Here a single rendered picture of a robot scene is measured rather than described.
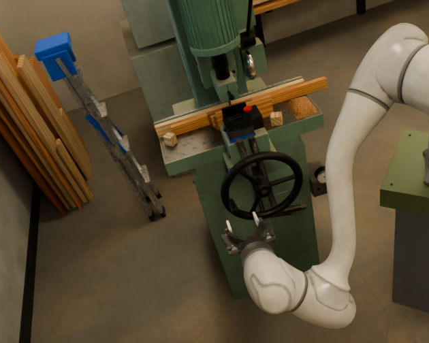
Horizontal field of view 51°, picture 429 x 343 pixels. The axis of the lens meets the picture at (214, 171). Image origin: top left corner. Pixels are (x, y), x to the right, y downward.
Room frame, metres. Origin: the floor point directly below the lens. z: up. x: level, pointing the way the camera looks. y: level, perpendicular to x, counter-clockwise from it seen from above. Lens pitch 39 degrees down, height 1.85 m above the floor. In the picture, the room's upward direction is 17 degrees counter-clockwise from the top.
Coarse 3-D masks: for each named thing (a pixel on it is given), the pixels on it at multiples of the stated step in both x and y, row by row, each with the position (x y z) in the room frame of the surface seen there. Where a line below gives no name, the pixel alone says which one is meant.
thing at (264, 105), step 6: (252, 102) 1.40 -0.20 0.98; (258, 102) 1.40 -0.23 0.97; (264, 102) 1.40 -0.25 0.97; (270, 102) 1.40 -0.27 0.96; (258, 108) 1.40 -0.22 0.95; (264, 108) 1.40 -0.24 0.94; (270, 108) 1.40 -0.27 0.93; (216, 114) 1.39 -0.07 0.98; (222, 114) 1.39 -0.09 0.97; (264, 114) 1.40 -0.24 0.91; (222, 120) 1.39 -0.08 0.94
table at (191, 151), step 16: (304, 96) 1.46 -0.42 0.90; (288, 112) 1.39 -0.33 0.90; (320, 112) 1.33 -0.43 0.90; (208, 128) 1.44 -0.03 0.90; (272, 128) 1.32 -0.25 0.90; (288, 128) 1.31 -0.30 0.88; (304, 128) 1.32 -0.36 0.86; (160, 144) 1.43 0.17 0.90; (176, 144) 1.40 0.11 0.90; (192, 144) 1.37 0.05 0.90; (208, 144) 1.34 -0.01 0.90; (224, 144) 1.31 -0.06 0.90; (272, 144) 1.27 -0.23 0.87; (176, 160) 1.30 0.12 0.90; (192, 160) 1.30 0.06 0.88; (208, 160) 1.30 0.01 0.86; (224, 160) 1.29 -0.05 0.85; (272, 160) 1.22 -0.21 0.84
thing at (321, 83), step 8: (312, 80) 1.49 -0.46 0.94; (320, 80) 1.47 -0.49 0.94; (288, 88) 1.48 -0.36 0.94; (296, 88) 1.47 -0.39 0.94; (304, 88) 1.47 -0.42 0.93; (312, 88) 1.47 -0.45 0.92; (320, 88) 1.47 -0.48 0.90; (264, 96) 1.48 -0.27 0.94; (272, 96) 1.47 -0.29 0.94; (280, 96) 1.47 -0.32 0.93; (288, 96) 1.47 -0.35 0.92; (296, 96) 1.47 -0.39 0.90; (272, 104) 1.47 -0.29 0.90; (192, 120) 1.46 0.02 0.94; (200, 120) 1.46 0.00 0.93; (176, 128) 1.46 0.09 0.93; (184, 128) 1.46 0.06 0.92; (192, 128) 1.46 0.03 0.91
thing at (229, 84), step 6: (210, 72) 1.54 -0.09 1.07; (216, 78) 1.48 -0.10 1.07; (228, 78) 1.46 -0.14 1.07; (216, 84) 1.45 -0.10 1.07; (222, 84) 1.43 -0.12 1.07; (228, 84) 1.42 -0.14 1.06; (234, 84) 1.42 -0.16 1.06; (216, 90) 1.50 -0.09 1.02; (222, 90) 1.42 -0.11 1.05; (228, 90) 1.42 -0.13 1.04; (234, 90) 1.42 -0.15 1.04; (222, 96) 1.42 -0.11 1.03; (228, 96) 1.42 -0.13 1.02; (234, 96) 1.42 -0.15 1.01; (222, 102) 1.42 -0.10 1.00
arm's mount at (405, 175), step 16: (400, 144) 1.27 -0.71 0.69; (416, 144) 1.25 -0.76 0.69; (400, 160) 1.19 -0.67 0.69; (416, 160) 1.17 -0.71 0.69; (400, 176) 1.11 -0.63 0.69; (416, 176) 1.09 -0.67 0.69; (384, 192) 1.08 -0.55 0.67; (400, 192) 1.04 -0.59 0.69; (416, 192) 1.02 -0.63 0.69; (400, 208) 1.04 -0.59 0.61; (416, 208) 1.01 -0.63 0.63
